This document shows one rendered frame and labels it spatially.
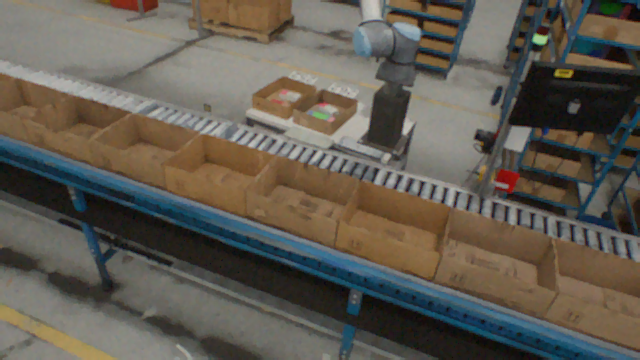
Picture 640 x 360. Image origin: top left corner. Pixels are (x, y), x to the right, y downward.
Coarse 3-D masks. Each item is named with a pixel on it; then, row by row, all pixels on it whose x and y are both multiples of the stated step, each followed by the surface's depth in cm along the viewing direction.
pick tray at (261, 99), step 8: (280, 80) 308; (288, 80) 309; (296, 80) 305; (264, 88) 293; (272, 88) 302; (280, 88) 312; (288, 88) 312; (296, 88) 309; (304, 88) 306; (312, 88) 302; (256, 96) 280; (264, 96) 296; (272, 96) 302; (304, 96) 288; (256, 104) 284; (264, 104) 280; (272, 104) 277; (280, 104) 274; (296, 104) 282; (272, 112) 281; (280, 112) 277; (288, 112) 276
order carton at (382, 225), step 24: (360, 192) 187; (384, 192) 183; (360, 216) 189; (384, 216) 190; (408, 216) 185; (432, 216) 180; (336, 240) 168; (360, 240) 163; (384, 240) 158; (408, 240) 179; (432, 240) 181; (384, 264) 165; (408, 264) 161; (432, 264) 156
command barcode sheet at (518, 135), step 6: (510, 132) 211; (516, 132) 210; (522, 132) 209; (528, 132) 208; (510, 138) 213; (516, 138) 212; (522, 138) 210; (510, 144) 214; (516, 144) 213; (522, 144) 212; (516, 150) 215
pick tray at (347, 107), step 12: (312, 96) 288; (324, 96) 300; (336, 96) 296; (300, 108) 279; (312, 108) 293; (336, 108) 295; (348, 108) 296; (300, 120) 272; (312, 120) 267; (324, 120) 263; (336, 120) 266; (348, 120) 285; (324, 132) 268
